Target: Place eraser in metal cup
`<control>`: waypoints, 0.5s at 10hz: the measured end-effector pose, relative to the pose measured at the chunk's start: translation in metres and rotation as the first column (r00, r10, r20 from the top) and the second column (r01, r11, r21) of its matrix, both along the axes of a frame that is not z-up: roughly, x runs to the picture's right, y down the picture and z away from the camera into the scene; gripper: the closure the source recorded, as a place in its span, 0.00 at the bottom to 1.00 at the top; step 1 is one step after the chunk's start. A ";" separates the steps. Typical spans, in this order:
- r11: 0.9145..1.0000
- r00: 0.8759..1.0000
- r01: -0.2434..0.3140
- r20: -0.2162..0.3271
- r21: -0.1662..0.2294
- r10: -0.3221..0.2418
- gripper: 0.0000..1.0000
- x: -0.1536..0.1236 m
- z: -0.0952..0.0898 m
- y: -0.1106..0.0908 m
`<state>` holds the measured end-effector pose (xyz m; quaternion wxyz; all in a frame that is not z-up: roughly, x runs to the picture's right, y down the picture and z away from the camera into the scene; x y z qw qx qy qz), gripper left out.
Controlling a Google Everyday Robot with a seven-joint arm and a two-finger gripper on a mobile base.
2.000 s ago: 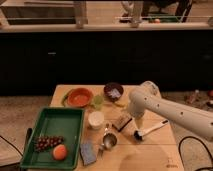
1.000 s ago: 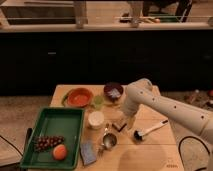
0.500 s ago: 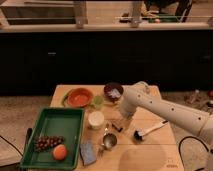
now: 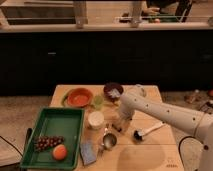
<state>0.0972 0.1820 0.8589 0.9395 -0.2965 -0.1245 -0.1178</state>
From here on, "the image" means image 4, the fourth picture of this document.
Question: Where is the black cable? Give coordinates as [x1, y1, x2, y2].
[178, 135, 201, 164]

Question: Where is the brown block eraser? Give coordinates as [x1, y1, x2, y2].
[112, 123, 122, 132]

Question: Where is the dark brown bowl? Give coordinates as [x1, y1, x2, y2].
[103, 82, 124, 102]

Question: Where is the small metal cup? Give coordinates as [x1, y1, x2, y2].
[100, 133, 117, 150]

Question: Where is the orange bowl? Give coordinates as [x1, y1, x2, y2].
[67, 88, 93, 107]

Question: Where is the orange fruit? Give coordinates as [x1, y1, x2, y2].
[52, 144, 67, 160]

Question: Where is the white plastic cup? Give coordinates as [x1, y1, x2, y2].
[88, 111, 104, 130]

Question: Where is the light green cup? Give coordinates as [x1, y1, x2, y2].
[93, 95, 104, 110]

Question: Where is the dark grape bunch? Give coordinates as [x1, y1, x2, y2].
[34, 136, 65, 152]

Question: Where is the white handled black brush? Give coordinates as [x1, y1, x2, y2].
[133, 122, 164, 141]

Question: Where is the blue sponge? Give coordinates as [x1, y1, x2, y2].
[80, 142, 96, 166]

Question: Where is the metal spoon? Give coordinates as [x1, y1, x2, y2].
[104, 124, 109, 135]

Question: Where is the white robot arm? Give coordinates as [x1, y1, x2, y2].
[119, 84, 213, 171]

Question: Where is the green plastic tray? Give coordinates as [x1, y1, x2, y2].
[20, 107, 84, 171]

